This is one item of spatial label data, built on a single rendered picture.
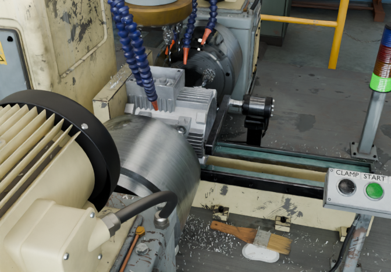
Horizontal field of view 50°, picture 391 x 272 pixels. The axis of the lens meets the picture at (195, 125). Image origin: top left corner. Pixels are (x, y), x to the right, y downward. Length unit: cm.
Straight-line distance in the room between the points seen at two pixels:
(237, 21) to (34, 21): 70
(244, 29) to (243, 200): 58
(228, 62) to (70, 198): 82
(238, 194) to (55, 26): 59
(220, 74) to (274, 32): 305
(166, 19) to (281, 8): 332
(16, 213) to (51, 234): 4
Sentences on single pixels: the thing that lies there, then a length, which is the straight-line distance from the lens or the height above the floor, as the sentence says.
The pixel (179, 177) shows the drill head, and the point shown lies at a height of 110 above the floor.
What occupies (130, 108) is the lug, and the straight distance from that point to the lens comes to 103.
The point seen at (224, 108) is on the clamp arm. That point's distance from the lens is 113.
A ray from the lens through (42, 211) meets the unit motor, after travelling 43.
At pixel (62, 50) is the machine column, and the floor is 123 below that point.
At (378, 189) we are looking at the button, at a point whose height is 107.
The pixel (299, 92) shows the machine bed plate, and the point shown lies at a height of 80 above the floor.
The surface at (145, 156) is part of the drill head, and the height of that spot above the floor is 115.
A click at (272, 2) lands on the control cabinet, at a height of 44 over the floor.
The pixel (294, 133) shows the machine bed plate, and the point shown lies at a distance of 147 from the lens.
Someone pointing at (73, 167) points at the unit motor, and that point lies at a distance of 49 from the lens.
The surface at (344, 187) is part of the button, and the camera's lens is 85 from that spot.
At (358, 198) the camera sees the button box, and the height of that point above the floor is 105.
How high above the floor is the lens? 160
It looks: 33 degrees down
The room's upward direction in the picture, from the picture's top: straight up
